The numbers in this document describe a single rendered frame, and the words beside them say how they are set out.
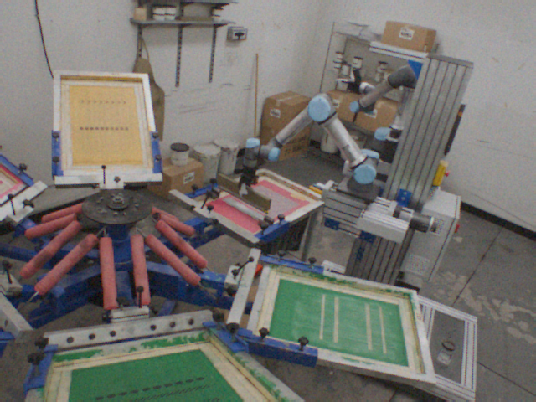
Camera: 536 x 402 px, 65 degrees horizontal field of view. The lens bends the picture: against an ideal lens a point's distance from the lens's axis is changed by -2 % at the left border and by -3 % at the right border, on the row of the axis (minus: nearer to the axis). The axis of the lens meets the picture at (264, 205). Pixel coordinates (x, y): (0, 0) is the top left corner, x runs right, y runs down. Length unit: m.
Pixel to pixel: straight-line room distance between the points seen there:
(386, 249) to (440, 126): 0.85
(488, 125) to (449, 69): 3.22
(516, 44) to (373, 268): 3.38
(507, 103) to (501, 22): 0.88
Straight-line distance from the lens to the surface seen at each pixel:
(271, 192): 2.96
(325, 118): 2.24
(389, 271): 2.94
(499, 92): 5.59
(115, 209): 1.93
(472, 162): 5.78
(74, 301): 2.07
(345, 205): 2.57
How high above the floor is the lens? 2.31
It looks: 29 degrees down
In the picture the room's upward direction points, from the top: 10 degrees clockwise
